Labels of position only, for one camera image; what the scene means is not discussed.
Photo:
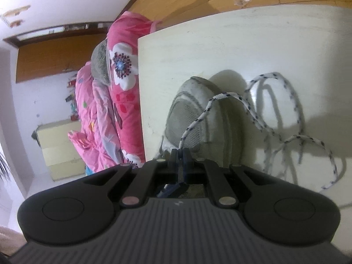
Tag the brown wooden door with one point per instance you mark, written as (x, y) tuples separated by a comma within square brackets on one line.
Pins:
[(51, 57)]

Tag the cream yellow cabinet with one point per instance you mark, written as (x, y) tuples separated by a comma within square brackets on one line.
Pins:
[(60, 156)]

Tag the white mint sneaker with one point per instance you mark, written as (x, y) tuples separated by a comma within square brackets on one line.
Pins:
[(209, 128)]

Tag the grey knitted cloth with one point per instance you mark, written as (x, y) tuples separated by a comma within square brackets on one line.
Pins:
[(99, 63)]

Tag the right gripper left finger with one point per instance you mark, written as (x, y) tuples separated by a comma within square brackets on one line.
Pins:
[(150, 179)]

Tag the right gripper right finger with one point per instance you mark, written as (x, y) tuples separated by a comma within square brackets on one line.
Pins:
[(211, 176)]

